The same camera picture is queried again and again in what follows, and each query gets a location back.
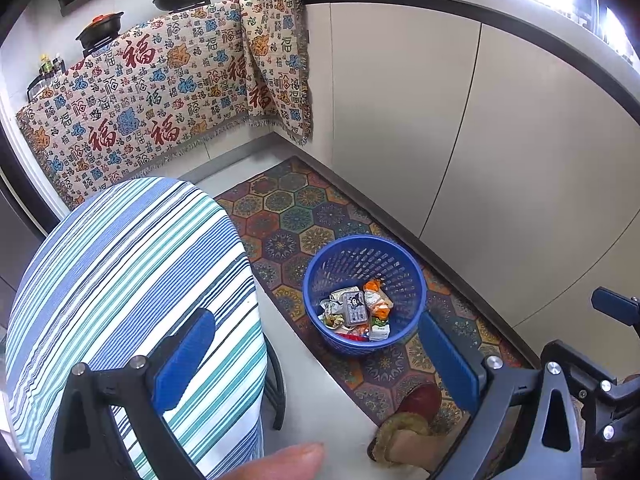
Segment large patterned cloth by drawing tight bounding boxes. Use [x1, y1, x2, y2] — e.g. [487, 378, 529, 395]
[15, 0, 251, 211]

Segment orange white wrapper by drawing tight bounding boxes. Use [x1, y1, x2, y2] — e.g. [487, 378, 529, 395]
[362, 280, 396, 319]

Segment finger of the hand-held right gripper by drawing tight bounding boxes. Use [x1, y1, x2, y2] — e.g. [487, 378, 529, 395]
[590, 287, 640, 328]
[541, 340, 621, 401]

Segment beige lower cabinets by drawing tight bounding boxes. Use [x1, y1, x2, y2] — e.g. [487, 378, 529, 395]
[295, 0, 640, 376]

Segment red slipper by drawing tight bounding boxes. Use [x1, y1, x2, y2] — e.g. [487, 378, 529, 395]
[392, 382, 443, 422]

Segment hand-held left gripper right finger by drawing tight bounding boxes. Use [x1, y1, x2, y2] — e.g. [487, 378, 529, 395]
[419, 312, 583, 480]

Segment patterned floor mat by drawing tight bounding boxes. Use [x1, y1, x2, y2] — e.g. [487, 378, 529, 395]
[215, 157, 536, 441]

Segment clear plastic cartoon box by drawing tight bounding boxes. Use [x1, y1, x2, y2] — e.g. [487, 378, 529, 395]
[336, 294, 371, 326]

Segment brown plush slipper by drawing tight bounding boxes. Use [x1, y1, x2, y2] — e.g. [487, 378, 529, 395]
[367, 412, 442, 472]

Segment narrow patterned cloth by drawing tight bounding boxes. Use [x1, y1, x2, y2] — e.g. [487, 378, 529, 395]
[239, 0, 313, 147]

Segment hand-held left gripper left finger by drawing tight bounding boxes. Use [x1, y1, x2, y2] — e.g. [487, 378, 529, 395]
[50, 307, 217, 480]

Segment black clay pot red lid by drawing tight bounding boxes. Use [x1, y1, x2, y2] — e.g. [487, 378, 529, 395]
[75, 11, 125, 52]

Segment black table leg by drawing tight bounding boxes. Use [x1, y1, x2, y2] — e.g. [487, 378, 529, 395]
[262, 345, 289, 431]

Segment blue plastic basket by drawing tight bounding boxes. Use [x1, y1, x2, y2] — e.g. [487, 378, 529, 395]
[302, 234, 426, 358]

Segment black condiment rack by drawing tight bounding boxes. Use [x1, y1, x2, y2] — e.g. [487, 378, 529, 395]
[27, 52, 68, 102]

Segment white printed snack packet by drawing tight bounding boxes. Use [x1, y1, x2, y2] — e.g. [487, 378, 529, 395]
[367, 317, 392, 342]

